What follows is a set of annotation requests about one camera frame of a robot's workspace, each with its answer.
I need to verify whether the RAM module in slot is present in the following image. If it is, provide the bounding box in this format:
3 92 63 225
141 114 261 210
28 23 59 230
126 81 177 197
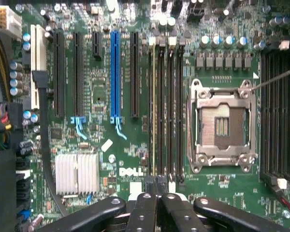
147 36 158 178

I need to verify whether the white-latched RAM slot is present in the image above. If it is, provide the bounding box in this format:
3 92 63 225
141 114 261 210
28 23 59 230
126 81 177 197
272 40 290 190
166 36 177 180

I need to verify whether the green Dell motherboard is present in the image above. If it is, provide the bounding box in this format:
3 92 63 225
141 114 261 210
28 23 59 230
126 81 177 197
13 0 290 232

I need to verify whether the silver finned chipset heatsink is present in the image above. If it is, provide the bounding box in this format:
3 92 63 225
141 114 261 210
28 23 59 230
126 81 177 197
55 152 101 196

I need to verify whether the small white sticker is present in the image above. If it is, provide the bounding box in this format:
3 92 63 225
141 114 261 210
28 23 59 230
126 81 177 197
101 138 114 153

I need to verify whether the metal CPU socket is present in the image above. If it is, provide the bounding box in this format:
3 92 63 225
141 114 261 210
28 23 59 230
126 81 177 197
187 78 258 174

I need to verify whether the black SATA port block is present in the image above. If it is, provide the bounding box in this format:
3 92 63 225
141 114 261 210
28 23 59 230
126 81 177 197
15 169 32 222

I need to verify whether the black case housing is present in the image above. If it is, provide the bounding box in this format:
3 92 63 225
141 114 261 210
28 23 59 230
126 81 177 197
0 130 18 232

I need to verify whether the long black expansion slot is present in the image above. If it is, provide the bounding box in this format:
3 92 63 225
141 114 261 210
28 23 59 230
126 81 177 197
73 31 85 117
53 30 66 118
130 31 141 118

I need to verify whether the blue expansion slot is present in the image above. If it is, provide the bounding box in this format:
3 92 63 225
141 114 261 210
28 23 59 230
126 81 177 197
110 30 128 141

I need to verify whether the thin metal locking lever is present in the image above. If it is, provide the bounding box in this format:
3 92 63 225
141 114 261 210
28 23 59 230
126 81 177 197
251 65 290 93

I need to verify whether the short black expansion slot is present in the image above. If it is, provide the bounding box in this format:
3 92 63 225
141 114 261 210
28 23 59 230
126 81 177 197
91 30 103 61

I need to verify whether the white expansion slot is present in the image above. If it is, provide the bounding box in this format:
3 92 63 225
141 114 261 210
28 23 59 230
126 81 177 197
30 24 48 111

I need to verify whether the white power connector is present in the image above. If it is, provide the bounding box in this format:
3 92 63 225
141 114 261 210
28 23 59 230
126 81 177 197
0 5 23 41

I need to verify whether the red and black wire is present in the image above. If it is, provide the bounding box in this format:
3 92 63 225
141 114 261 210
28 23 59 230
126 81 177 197
271 183 290 219

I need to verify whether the flat black cable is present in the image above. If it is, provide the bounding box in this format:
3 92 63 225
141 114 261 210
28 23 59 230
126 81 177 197
31 71 70 217

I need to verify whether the black connector with coloured wires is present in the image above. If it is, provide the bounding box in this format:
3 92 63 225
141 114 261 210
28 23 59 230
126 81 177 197
0 101 24 131

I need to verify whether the yellow and black wire bundle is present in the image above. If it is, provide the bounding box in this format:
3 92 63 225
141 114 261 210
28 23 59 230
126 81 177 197
0 24 13 102

